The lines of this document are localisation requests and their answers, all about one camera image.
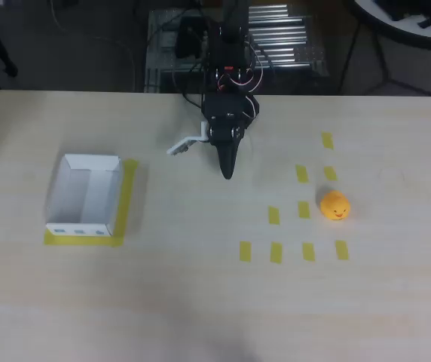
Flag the round white table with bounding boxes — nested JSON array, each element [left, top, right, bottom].
[[352, 0, 431, 52]]

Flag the yellow tape frame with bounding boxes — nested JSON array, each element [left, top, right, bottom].
[[43, 158, 140, 249]]

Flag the yellow rubber duck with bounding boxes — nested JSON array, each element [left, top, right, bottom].
[[319, 190, 352, 222]]

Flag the white cardboard box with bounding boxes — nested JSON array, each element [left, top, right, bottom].
[[45, 153, 122, 238]]

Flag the black power device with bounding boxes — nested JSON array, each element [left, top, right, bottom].
[[176, 17, 206, 60]]

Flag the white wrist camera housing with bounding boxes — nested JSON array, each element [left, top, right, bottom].
[[166, 121, 208, 156]]

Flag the black camera cable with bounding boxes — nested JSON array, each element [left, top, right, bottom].
[[172, 63, 205, 112]]

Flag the white floor cable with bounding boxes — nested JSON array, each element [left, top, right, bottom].
[[49, 0, 63, 27]]

